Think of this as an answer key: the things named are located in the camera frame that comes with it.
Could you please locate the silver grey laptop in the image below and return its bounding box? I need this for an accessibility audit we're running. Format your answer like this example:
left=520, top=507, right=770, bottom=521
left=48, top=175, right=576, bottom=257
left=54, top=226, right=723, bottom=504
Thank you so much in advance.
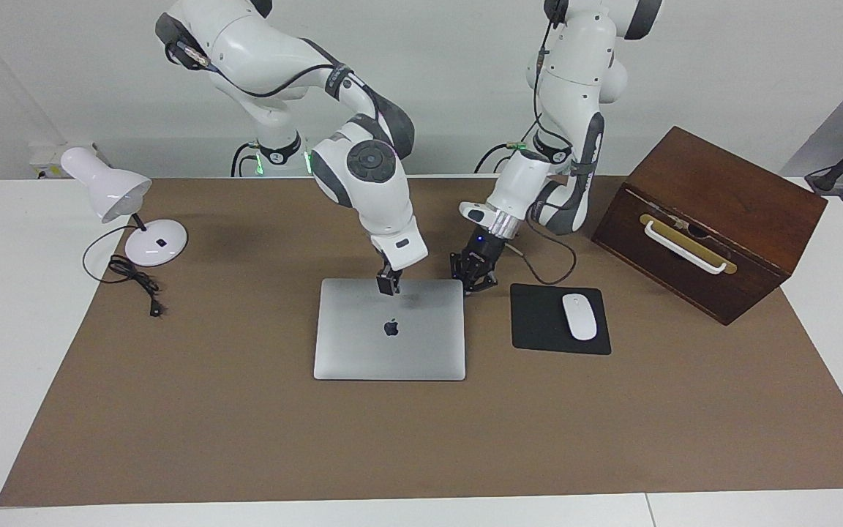
left=313, top=277, right=467, bottom=381

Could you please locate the black mouse pad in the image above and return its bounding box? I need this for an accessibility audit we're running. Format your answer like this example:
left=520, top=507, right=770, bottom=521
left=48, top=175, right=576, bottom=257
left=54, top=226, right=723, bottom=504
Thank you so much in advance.
left=510, top=283, right=612, bottom=356

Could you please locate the white computer mouse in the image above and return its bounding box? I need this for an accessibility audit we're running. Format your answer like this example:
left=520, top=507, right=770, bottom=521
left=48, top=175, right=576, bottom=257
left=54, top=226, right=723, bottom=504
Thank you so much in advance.
left=562, top=294, right=598, bottom=341

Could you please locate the brown table mat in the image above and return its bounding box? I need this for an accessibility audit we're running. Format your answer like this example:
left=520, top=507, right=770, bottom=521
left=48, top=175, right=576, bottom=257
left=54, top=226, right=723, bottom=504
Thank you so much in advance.
left=0, top=176, right=843, bottom=507

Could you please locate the dark wooden box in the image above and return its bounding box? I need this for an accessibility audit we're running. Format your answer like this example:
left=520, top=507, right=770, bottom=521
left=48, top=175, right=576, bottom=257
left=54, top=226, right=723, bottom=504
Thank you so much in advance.
left=591, top=126, right=828, bottom=326

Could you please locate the white desk lamp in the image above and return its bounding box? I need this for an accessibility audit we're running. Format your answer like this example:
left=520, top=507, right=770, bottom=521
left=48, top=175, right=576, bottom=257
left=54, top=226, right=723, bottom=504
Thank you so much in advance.
left=60, top=146, right=189, bottom=267

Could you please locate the black base cable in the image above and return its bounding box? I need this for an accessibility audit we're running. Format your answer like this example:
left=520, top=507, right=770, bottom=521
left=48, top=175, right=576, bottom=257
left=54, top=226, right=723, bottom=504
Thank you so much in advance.
left=474, top=143, right=526, bottom=175
left=230, top=143, right=258, bottom=178

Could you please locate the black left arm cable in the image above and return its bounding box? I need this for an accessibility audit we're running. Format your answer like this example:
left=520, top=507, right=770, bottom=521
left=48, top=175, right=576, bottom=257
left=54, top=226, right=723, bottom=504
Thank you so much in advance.
left=515, top=29, right=598, bottom=285

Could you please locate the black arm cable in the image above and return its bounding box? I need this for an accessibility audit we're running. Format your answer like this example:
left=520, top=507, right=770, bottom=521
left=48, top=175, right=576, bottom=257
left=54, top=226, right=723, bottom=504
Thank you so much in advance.
left=165, top=33, right=382, bottom=122
left=515, top=29, right=598, bottom=285

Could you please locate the white box handle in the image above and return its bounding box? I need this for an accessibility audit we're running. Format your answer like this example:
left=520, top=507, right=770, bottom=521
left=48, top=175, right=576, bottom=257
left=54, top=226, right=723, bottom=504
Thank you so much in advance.
left=645, top=221, right=728, bottom=275

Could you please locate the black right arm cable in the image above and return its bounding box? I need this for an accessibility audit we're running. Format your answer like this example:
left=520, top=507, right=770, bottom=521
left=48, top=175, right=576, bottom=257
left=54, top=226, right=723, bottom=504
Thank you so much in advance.
left=165, top=33, right=382, bottom=122

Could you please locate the brass handle plate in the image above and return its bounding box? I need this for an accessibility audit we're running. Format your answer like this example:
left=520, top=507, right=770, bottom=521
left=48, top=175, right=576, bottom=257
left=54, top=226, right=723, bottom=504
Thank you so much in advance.
left=639, top=214, right=738, bottom=275

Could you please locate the black lamp power cable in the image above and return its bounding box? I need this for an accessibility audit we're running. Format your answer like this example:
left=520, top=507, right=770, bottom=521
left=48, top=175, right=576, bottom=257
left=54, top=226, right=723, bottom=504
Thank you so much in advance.
left=83, top=225, right=168, bottom=318

